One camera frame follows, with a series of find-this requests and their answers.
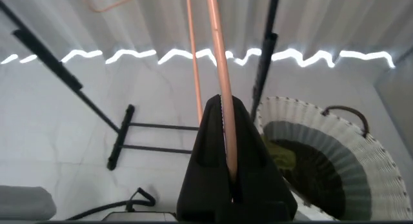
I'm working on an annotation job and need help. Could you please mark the green sleeveless shirt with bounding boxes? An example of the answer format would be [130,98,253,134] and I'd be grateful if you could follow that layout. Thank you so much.
[260,135,297,172]

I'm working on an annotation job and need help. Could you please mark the white laundry basket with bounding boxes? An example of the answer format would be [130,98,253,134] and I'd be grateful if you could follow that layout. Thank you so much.
[256,95,413,222]

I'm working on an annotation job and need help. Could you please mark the black clothes rack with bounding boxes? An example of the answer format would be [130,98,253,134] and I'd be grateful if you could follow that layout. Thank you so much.
[0,0,281,172]

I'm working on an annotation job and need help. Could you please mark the pink clothes hanger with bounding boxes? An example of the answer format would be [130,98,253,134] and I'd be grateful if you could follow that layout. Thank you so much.
[185,0,239,183]
[83,0,145,14]

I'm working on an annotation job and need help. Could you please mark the black cable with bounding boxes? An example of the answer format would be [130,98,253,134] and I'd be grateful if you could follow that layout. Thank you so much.
[66,187,157,221]

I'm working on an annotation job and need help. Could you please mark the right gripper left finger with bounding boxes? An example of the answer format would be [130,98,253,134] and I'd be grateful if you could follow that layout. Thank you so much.
[176,94,234,222]

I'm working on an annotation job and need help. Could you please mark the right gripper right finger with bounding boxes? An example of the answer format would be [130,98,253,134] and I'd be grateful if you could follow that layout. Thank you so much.
[232,96,297,222]

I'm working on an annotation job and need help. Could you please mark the white curtain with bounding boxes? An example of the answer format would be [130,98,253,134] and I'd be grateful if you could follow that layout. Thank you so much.
[0,0,413,70]

